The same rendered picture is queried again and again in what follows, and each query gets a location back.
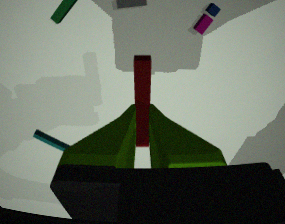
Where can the turquoise rod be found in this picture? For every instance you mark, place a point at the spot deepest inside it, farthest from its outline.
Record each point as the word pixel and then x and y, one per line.
pixel 50 140

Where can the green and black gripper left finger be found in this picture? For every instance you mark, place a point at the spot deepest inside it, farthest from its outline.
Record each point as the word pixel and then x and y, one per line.
pixel 112 145

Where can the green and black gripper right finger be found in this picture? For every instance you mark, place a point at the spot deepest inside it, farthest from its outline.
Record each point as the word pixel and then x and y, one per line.
pixel 173 146

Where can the magenta rectangular block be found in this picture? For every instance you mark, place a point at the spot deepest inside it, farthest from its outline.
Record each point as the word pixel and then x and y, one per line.
pixel 203 23

